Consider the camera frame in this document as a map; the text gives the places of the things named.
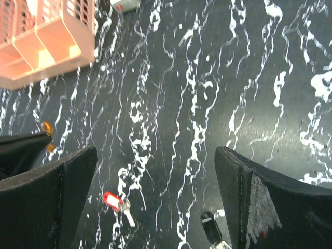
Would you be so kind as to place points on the black key tag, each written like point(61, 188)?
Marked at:
point(211, 228)

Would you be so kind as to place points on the orange S-shaped carabiner keyring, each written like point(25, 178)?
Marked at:
point(46, 127)

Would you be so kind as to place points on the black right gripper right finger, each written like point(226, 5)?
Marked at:
point(266, 209)

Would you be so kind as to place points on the silver key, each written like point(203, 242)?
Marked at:
point(124, 207)

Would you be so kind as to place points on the brass key on black tag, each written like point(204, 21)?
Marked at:
point(221, 245)

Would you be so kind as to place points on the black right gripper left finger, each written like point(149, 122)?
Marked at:
point(41, 208)

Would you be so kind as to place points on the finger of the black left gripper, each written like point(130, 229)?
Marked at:
point(19, 152)

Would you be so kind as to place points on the red key tag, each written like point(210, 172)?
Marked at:
point(112, 201)

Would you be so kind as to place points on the small white cardboard box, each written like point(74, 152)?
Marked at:
point(123, 6)

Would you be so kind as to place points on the orange plastic file organizer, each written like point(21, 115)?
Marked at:
point(57, 39)

